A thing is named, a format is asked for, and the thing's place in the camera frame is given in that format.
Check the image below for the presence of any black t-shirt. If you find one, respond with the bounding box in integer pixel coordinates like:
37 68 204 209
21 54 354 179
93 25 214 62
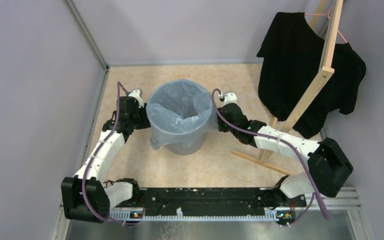
257 12 367 139

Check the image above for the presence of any wooden clothes stand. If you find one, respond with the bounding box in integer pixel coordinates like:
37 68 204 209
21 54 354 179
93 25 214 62
231 0 344 175

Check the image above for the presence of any grey slotted cable duct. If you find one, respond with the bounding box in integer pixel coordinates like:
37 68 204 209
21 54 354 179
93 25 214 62
109 208 279 222

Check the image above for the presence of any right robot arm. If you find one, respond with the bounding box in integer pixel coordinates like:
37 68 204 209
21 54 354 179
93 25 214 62
216 103 354 209

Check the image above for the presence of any grey plastic trash bin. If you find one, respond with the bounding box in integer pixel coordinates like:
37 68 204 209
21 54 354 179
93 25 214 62
147 79 214 156

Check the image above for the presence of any light blue plastic trash bag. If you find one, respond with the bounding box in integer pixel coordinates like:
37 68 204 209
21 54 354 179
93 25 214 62
145 78 214 152

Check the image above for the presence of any pink clothes hanger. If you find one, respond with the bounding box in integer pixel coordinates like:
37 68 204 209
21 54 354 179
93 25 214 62
304 8 349 44

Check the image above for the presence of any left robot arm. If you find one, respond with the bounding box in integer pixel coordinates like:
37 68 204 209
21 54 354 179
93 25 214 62
61 93 150 223

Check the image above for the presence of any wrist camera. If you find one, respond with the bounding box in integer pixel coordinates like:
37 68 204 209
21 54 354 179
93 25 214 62
127 88 145 108
218 91 238 107

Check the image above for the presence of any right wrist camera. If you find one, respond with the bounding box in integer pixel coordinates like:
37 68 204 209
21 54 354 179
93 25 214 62
218 91 238 107

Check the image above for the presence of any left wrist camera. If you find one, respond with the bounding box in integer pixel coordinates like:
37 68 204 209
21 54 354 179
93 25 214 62
127 88 145 108

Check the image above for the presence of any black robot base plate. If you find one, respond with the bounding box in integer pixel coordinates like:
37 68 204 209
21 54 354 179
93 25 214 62
115 187 307 217

